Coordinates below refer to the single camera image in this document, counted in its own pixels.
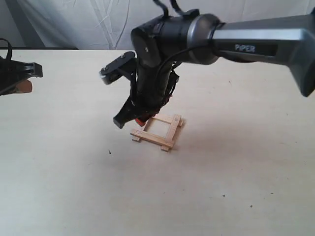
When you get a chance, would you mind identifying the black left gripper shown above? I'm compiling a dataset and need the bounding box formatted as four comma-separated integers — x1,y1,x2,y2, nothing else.
0,58,43,96

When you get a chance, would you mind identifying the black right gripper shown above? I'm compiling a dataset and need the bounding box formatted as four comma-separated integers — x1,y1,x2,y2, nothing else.
113,27,179,128

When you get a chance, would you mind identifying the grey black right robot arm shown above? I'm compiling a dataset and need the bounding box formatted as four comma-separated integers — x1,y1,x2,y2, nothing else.
114,13,315,128

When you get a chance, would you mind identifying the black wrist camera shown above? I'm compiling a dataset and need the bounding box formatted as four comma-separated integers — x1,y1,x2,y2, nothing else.
99,51,136,85

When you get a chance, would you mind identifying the black cable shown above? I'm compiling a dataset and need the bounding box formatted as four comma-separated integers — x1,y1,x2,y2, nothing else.
152,0,200,18

